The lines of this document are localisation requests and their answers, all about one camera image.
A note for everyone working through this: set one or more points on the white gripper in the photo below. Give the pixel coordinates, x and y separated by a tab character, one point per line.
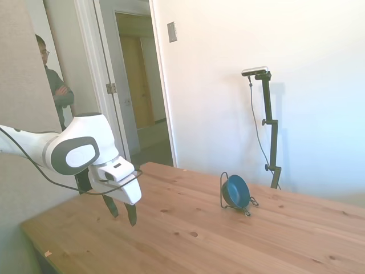
125	188

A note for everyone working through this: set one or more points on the beige partition panel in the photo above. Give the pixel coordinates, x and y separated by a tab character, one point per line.
17	71

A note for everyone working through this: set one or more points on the metal door latch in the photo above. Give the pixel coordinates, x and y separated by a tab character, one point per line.
127	101

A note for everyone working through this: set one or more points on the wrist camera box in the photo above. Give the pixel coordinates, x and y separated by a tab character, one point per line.
82	182

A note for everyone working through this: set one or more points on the white door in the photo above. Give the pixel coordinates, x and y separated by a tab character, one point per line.
119	128

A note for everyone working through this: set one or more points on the person in dark shirt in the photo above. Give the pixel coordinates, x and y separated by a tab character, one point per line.
55	82

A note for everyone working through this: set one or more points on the blue bowl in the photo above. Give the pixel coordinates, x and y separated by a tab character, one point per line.
236	189

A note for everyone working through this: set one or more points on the grey stereo camera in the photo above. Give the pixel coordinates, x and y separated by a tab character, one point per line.
255	71

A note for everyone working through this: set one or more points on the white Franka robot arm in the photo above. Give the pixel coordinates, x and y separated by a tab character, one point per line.
85	128

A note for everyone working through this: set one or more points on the metal door hinge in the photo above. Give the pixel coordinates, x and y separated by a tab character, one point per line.
111	87

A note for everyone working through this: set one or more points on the black camera stand pole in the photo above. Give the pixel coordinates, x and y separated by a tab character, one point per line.
268	100

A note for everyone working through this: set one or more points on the grey wall switch plate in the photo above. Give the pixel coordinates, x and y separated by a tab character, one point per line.
172	32

